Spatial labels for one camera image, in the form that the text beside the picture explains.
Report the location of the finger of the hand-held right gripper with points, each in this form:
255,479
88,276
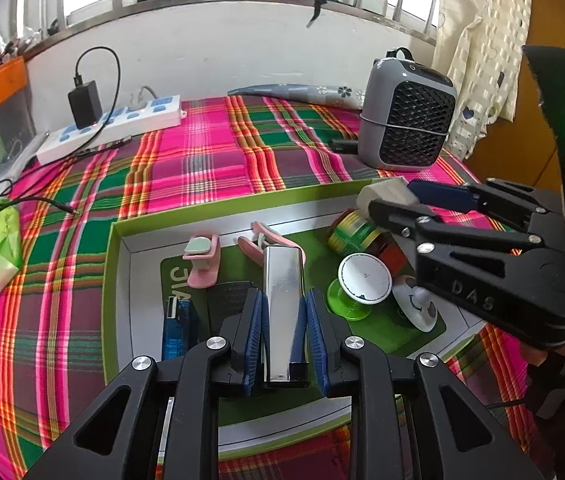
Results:
397,212
442,192

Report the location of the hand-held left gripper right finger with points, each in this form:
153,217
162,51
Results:
318,340

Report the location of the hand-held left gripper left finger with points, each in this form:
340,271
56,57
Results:
252,340

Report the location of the white rectangular box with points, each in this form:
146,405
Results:
382,192

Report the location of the silver metal case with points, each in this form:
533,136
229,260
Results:
282,310

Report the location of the brown bottle with red cap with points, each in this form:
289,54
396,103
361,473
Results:
357,235

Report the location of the black gadget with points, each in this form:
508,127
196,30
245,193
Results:
227,297

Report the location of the white round disc green base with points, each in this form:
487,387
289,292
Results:
362,275

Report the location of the blue transparent gadget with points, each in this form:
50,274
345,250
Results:
180,335

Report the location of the pink clip with round pad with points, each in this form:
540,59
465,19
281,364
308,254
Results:
202,272

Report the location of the pink clip with grey window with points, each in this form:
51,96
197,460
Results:
250,247

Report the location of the white panda face gadget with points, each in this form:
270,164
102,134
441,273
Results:
412,310

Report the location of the green cardboard box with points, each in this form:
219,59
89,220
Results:
132,320

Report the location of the black heater plug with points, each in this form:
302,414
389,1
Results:
345,146

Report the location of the grey portable heater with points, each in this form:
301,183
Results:
387,110

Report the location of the cream heart-print curtain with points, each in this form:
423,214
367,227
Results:
487,35

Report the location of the pink plaid tablecloth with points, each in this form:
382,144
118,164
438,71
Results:
187,160

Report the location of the wooden wardrobe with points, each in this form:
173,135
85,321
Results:
552,10

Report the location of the white power strip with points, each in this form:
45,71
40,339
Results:
112,127

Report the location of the black charger adapter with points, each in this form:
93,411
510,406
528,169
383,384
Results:
85,105

